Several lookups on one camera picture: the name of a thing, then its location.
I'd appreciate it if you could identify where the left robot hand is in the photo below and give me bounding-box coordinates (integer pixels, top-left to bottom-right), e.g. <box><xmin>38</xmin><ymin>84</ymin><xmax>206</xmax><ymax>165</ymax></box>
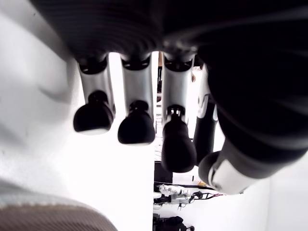
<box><xmin>28</xmin><ymin>0</ymin><xmax>308</xmax><ymax>195</ymax></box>

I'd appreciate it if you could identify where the white black lab equipment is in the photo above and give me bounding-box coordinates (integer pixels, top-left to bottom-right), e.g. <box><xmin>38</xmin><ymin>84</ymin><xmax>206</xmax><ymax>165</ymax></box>
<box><xmin>154</xmin><ymin>183</ymin><xmax>227</xmax><ymax>212</ymax></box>

